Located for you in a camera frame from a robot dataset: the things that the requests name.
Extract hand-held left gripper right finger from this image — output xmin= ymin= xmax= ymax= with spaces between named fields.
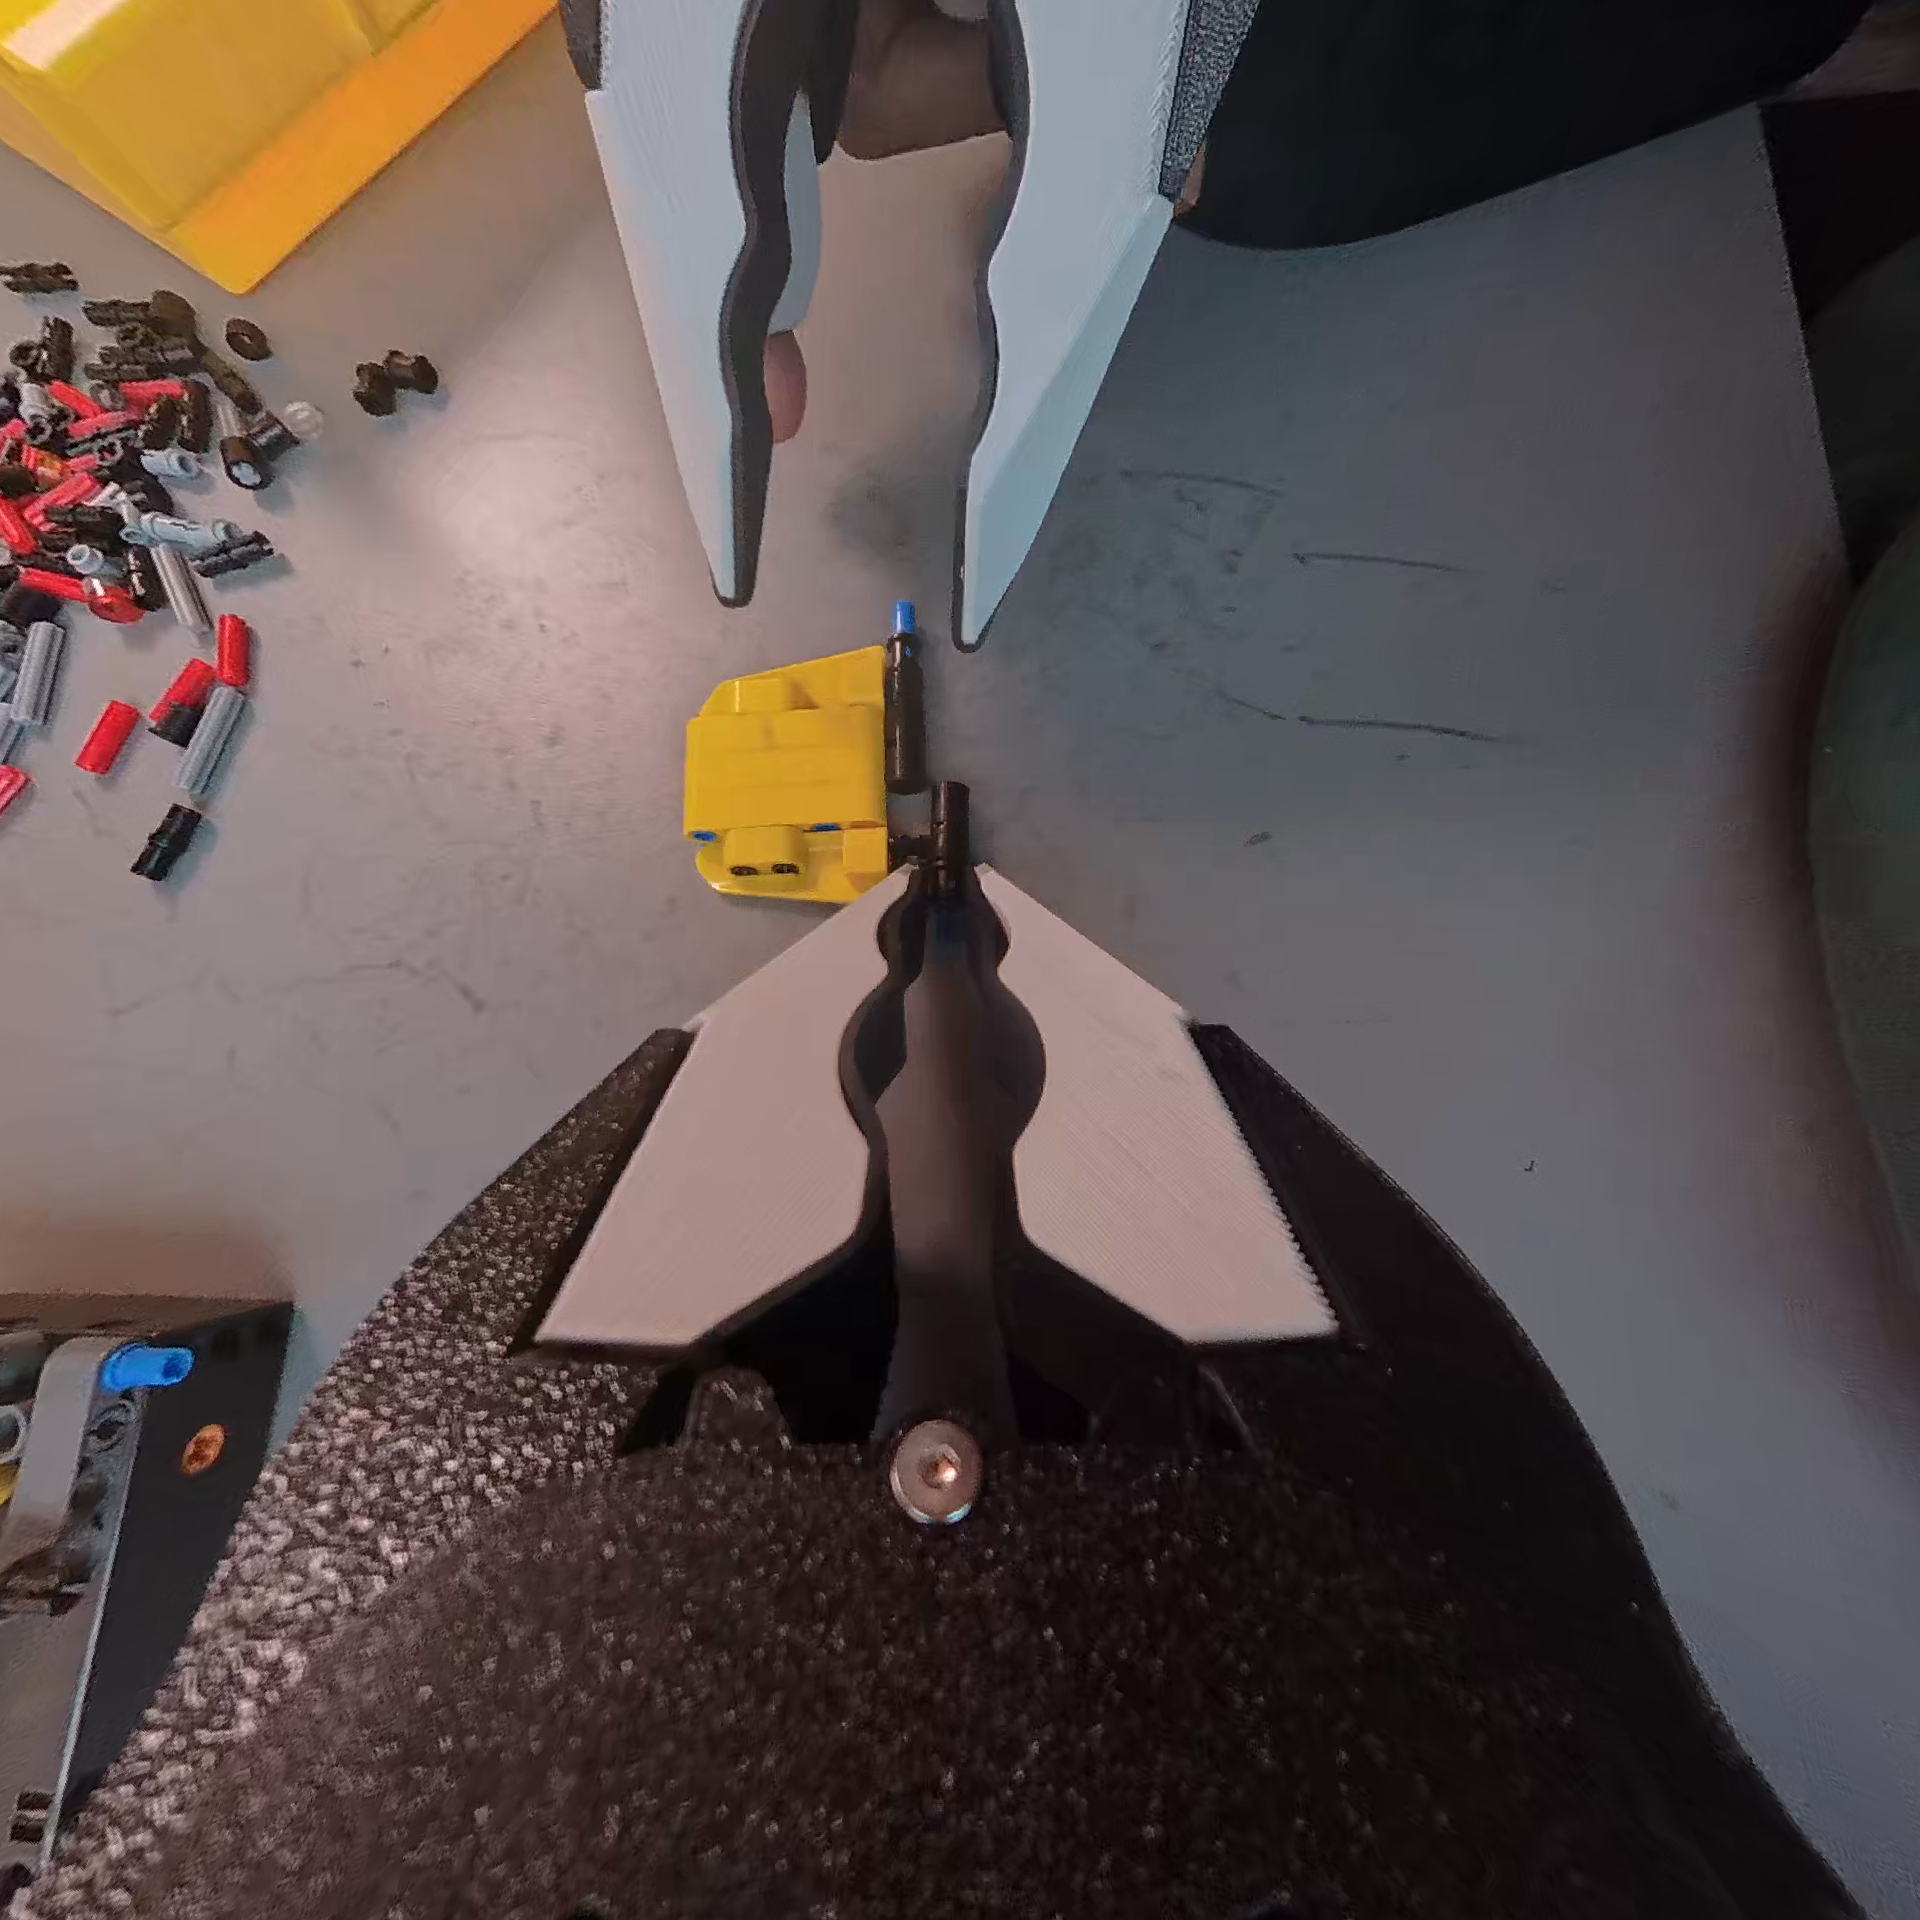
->
xmin=969 ymin=866 xmax=1345 ymax=1448

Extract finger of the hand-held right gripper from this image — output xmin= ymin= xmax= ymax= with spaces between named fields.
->
xmin=583 ymin=0 xmax=782 ymax=610
xmin=949 ymin=0 xmax=1197 ymax=653

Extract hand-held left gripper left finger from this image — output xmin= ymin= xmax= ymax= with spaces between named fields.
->
xmin=527 ymin=866 xmax=923 ymax=1448

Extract black lego connector blue pin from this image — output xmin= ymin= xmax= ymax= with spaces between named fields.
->
xmin=897 ymin=779 xmax=975 ymax=962

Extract yellow lego panel assembly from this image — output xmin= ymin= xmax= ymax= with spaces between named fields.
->
xmin=681 ymin=599 xmax=933 ymax=906

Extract person's right forearm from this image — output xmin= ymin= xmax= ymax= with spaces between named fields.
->
xmin=1190 ymin=0 xmax=1884 ymax=252

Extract pile of lego pins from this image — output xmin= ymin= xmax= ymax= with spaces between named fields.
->
xmin=0 ymin=258 xmax=445 ymax=885

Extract person's right hand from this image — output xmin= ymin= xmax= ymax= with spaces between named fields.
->
xmin=765 ymin=0 xmax=1025 ymax=448

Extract yellow storage bin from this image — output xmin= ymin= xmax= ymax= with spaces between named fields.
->
xmin=0 ymin=0 xmax=559 ymax=296

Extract black perforated base block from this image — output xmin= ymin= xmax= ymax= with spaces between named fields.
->
xmin=0 ymin=1296 xmax=297 ymax=1853

